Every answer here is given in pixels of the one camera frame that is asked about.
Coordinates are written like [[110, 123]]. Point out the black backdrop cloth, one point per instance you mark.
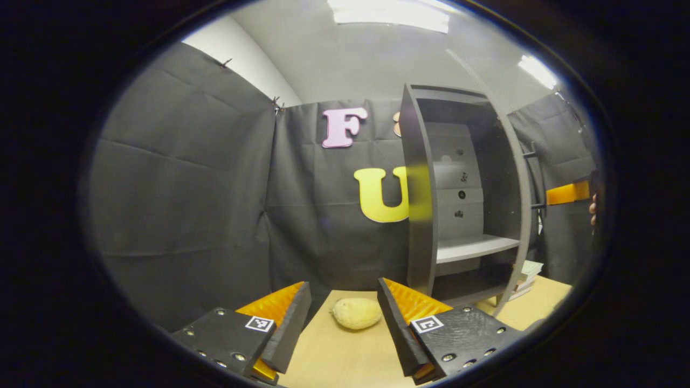
[[188, 205]]

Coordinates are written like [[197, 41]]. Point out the pale yellow lumpy ball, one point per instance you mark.
[[356, 313]]

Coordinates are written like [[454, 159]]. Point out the green book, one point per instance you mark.
[[532, 268]]

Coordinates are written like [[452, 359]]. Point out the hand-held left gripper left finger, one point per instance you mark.
[[288, 334]]

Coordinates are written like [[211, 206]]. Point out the grey cabinet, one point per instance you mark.
[[415, 134]]

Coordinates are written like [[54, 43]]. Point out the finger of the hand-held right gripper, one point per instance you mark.
[[566, 193]]

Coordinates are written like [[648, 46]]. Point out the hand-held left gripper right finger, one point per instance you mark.
[[399, 334]]

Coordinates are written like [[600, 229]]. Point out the black cloth clip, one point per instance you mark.
[[277, 103], [225, 63]]

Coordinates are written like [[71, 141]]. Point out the small ceiling light panel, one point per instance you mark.
[[536, 70]]

